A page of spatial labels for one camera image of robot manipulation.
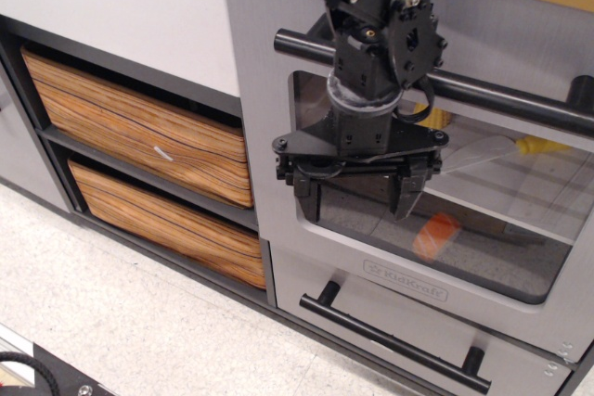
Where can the upper wood pattern bin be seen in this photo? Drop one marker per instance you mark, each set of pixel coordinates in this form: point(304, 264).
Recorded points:
point(197, 152)

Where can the yellow toy utensil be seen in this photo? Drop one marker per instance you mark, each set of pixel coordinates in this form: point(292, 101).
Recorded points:
point(494, 146)

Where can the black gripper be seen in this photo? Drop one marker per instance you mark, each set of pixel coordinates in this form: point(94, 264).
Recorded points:
point(341, 145)

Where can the orange salmon sushi toy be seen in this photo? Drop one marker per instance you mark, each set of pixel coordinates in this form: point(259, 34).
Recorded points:
point(433, 237)

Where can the black drawer handle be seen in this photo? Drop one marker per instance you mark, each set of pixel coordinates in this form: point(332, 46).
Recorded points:
point(466, 375)

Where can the grey bottom drawer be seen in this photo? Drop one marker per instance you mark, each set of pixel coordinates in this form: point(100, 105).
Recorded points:
point(511, 369)

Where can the dark grey shelf frame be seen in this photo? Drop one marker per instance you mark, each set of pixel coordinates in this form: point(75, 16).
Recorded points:
point(58, 145)

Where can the wood pattern bin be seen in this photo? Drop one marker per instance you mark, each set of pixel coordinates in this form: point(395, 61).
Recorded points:
point(197, 152)
point(224, 247)

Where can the clear oven shelf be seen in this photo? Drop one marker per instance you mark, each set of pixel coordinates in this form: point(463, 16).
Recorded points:
point(512, 218)

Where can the black oven door handle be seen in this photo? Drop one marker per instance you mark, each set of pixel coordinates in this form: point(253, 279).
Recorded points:
point(499, 99)

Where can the lower wood pattern bin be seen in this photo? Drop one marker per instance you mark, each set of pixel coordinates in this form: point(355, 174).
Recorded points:
point(224, 247)

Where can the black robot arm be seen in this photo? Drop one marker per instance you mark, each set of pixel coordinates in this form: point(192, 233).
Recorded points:
point(382, 48)

